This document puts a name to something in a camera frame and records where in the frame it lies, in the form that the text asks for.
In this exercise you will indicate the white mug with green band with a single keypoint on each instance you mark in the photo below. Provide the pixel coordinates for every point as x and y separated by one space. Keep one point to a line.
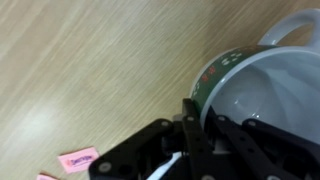
266 86

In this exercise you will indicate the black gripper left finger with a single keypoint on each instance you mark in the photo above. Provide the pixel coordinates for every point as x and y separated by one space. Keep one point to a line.
186 146

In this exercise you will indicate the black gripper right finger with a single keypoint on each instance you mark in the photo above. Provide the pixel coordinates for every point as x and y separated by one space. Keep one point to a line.
266 150

